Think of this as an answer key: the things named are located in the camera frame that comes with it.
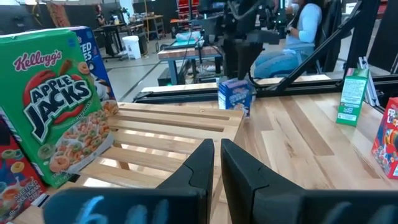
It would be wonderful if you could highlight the black metal table frame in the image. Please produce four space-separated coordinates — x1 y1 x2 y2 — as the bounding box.
133 0 398 108

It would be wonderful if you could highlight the blue Frosted Flakes cereal box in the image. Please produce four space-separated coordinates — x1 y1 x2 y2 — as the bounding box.
67 26 119 118
217 77 254 118

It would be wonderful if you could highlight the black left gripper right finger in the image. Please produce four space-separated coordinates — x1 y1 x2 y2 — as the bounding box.
220 138 398 224

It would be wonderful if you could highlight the silver aluminium bar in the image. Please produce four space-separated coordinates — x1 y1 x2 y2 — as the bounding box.
357 55 381 107

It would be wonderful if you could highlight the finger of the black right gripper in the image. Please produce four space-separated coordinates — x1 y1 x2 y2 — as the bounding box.
243 42 264 79
223 42 244 79

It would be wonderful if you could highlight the white bin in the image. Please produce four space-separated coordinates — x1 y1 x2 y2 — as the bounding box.
122 35 142 60

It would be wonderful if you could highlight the black office chair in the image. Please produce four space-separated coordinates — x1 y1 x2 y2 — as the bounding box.
313 0 343 74

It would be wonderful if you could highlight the red Froot Loops cereal box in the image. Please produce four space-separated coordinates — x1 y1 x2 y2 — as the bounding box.
371 96 398 180
0 107 47 224

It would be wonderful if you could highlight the green Apple Jacks cereal box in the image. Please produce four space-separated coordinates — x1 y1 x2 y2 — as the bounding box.
335 67 371 128
0 28 115 189

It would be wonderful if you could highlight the wooden slatted shelf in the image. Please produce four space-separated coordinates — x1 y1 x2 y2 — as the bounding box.
12 101 246 224

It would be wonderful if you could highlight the wooden table with blue legs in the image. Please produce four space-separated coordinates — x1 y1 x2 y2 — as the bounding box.
157 30 223 86

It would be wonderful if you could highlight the background wooden desk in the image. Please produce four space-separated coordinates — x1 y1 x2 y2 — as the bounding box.
136 14 165 41

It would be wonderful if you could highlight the red storage rack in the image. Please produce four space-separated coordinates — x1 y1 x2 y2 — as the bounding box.
176 0 200 20

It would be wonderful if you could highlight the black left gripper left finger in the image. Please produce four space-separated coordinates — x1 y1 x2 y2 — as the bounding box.
42 138 216 224

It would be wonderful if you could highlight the person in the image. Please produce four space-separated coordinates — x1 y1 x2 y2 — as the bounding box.
253 0 323 78
95 3 107 27

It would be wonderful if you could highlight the brown patterned cloth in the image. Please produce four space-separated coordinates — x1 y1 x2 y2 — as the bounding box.
46 1 71 29

